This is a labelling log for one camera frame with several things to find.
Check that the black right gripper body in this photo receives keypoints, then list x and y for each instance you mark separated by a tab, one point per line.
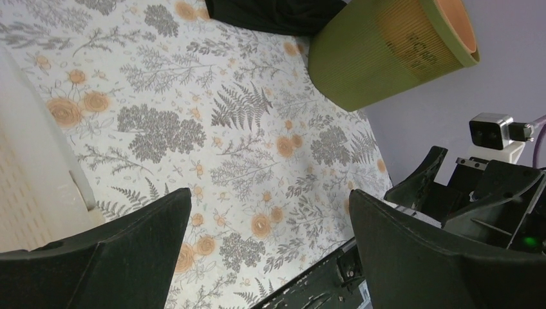
496	203

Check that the floral patterned table mat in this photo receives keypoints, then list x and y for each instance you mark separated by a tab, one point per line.
152	96

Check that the orange inner bucket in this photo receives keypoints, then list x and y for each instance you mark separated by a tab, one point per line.
454	12

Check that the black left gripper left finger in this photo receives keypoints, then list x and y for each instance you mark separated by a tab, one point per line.
125	263

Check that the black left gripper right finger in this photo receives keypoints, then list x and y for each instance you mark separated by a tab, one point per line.
408	263

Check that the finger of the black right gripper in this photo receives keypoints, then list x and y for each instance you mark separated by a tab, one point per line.
413	191

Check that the black cloth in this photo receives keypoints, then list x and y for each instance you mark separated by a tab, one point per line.
285	17

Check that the green ribbed waste bin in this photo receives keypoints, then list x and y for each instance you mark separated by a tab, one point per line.
373	50

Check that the cream perforated plastic basket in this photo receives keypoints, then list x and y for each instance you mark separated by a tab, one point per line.
45	195

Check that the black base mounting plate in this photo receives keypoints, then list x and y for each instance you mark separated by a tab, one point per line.
336	281

